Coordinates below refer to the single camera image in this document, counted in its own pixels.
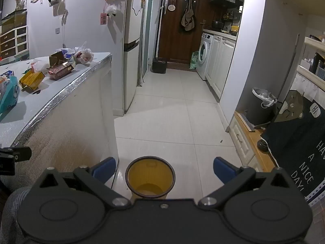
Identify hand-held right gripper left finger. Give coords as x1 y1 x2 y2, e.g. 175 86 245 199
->
33 157 132 207

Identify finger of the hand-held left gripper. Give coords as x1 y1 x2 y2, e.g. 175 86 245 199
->
0 146 32 162

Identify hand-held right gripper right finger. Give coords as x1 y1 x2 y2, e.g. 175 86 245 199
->
197 157 299 207

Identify yellow round waste bin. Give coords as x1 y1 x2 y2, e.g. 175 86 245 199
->
125 156 176 201

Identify brown cardboard box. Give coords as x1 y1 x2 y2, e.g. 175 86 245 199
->
49 51 69 68

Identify white plastic bag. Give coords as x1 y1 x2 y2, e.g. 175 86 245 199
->
72 41 94 64

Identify wooden top white drawer cabinet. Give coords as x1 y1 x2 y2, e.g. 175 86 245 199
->
229 110 282 173

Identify black round object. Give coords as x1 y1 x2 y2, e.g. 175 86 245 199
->
257 140 270 153

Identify teal tissue packet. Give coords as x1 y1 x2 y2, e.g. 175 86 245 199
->
0 76 20 115

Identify grey bin with white liner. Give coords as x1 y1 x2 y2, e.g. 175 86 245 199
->
246 87 278 126

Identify yellow carton box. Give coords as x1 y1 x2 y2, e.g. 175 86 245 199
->
19 71 46 91

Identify black bear printed blanket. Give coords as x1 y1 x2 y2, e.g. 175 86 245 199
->
260 90 325 201

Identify blue white snack wrapper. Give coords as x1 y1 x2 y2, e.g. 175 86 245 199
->
0 70 14 82

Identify clear plastic bag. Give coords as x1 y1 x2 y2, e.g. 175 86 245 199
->
30 57 51 74

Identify red snack packet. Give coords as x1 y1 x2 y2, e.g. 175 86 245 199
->
47 63 75 81

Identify white kitchen base cabinets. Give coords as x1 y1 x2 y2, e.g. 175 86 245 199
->
205 29 238 103

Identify white refrigerator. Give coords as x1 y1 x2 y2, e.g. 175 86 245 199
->
123 0 146 115

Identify green plastic bag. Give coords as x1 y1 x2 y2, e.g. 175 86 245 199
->
189 51 200 70

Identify wooden drawer chest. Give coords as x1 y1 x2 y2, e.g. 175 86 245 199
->
0 9 28 61

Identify white washing machine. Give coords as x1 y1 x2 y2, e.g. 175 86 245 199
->
197 32 214 80

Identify black square bin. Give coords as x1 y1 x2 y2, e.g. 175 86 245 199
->
152 57 167 74

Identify white shelf unit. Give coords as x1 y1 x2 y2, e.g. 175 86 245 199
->
296 34 325 92

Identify frosted glass sliding door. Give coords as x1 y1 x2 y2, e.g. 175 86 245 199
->
141 0 156 84

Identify dark wooden door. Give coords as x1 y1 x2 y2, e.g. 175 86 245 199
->
157 0 212 64

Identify hanging brown bag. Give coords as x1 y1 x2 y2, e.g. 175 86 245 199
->
181 0 196 32

